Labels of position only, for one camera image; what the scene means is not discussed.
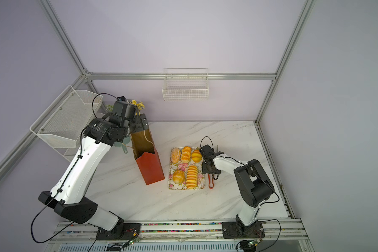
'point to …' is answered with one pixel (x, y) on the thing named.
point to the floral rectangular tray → (184, 167)
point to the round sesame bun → (175, 155)
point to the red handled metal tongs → (211, 186)
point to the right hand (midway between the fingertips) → (211, 172)
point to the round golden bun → (178, 177)
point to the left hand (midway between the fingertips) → (134, 125)
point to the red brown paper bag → (147, 156)
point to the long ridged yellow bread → (191, 177)
